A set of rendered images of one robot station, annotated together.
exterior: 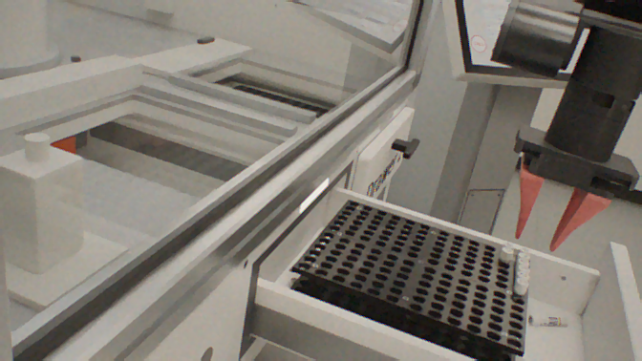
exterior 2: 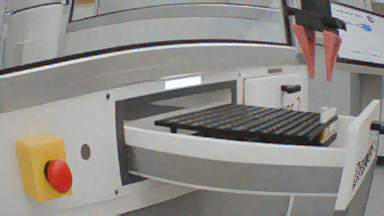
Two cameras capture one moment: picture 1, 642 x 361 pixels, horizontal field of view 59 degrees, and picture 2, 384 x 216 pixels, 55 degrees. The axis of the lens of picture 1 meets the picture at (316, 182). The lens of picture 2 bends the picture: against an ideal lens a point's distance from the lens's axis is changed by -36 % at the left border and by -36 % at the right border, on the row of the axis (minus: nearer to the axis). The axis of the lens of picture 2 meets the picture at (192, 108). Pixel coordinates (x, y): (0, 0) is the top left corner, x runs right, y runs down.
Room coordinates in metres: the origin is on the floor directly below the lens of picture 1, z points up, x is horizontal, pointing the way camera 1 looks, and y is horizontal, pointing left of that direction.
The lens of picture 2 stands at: (-0.17, -0.24, 1.02)
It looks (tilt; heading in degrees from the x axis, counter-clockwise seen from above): 9 degrees down; 17
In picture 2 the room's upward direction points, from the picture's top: straight up
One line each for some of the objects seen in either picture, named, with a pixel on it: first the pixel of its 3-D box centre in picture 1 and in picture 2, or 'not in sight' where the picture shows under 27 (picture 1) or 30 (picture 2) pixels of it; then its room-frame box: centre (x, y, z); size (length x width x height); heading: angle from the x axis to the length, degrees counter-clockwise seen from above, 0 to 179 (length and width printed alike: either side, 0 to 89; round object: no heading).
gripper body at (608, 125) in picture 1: (585, 129); (316, 4); (0.49, -0.23, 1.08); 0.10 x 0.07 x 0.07; 73
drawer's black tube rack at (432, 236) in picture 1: (414, 286); (264, 141); (0.51, -0.12, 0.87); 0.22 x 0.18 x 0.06; 73
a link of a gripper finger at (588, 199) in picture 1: (556, 201); (321, 48); (0.49, -0.22, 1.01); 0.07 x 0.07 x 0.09; 73
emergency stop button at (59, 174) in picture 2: not in sight; (57, 175); (0.22, 0.04, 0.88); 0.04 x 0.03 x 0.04; 163
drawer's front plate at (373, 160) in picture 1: (383, 159); (279, 103); (0.85, -0.10, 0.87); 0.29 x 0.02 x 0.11; 163
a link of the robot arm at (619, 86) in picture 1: (607, 60); not in sight; (0.50, -0.22, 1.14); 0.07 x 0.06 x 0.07; 73
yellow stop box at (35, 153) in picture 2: not in sight; (43, 168); (0.23, 0.07, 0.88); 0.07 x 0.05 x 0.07; 163
